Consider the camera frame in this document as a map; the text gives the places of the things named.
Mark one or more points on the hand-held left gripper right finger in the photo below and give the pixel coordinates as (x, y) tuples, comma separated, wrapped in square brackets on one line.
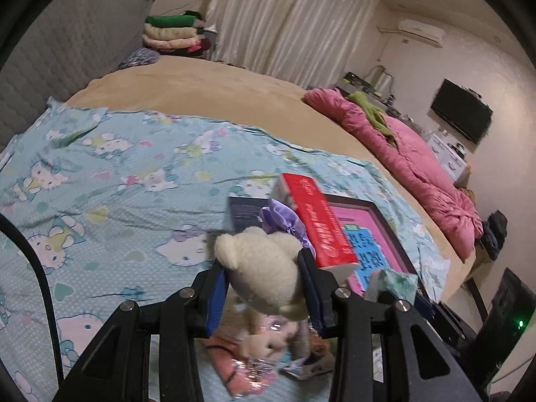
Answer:
[(314, 301)]

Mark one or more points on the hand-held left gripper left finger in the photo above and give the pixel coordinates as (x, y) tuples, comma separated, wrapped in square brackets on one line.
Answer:
[(215, 301)]

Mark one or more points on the cream teddy bear plush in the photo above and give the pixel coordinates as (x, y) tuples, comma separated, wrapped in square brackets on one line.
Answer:
[(259, 268)]

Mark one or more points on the large dark box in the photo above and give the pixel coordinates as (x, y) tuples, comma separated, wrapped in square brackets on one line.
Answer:
[(356, 202)]

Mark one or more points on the colourful snack packets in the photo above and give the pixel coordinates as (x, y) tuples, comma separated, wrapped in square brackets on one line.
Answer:
[(310, 360)]

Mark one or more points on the long red box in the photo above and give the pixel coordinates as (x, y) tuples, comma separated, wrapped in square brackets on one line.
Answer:
[(322, 226)]

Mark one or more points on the green patterned tissue pack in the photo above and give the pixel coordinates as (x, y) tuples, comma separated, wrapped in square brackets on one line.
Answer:
[(395, 284)]

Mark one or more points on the purple ribbon bow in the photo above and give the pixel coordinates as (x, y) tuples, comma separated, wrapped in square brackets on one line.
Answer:
[(278, 217)]

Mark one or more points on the small dark box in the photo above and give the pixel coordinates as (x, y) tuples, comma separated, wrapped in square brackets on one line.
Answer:
[(247, 213)]

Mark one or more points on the pink book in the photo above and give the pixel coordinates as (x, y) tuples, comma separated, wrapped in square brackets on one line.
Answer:
[(368, 222)]

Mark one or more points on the light blue printed blanket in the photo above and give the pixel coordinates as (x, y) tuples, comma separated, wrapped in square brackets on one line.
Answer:
[(125, 201)]

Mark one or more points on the pink quilt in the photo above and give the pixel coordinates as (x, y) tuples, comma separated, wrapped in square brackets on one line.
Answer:
[(418, 167)]

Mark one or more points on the dark bag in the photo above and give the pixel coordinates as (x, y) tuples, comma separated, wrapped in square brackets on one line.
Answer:
[(495, 234)]

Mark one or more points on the white cabinet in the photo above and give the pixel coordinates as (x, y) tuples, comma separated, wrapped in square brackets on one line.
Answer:
[(444, 155)]

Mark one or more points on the green cloth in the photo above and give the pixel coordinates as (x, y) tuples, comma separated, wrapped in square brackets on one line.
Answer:
[(372, 113)]

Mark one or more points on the beige bedspread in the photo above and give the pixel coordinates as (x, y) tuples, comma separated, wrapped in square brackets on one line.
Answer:
[(230, 88)]

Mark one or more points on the dark green box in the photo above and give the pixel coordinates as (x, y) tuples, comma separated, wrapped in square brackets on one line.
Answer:
[(356, 80)]

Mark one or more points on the white plastic bag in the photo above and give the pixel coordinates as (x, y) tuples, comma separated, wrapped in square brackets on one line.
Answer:
[(381, 79)]

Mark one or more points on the black television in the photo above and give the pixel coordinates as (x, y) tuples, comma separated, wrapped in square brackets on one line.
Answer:
[(460, 111)]

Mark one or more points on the blue patterned pillow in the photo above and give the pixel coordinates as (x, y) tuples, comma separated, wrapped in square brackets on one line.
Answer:
[(138, 58)]

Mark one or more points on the dark red folded clothes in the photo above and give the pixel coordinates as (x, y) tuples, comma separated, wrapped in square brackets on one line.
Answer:
[(201, 46)]

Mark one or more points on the cream folded blanket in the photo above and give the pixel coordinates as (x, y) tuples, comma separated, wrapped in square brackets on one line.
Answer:
[(169, 32)]

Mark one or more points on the white curtain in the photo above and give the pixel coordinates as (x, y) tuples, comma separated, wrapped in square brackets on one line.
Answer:
[(293, 21)]

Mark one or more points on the green folded blanket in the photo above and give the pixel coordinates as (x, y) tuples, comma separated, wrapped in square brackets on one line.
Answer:
[(169, 21)]

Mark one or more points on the white air conditioner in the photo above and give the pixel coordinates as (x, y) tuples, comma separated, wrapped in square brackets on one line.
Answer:
[(421, 31)]

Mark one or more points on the grey quilted headboard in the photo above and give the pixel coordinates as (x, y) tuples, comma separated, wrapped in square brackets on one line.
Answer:
[(63, 50)]

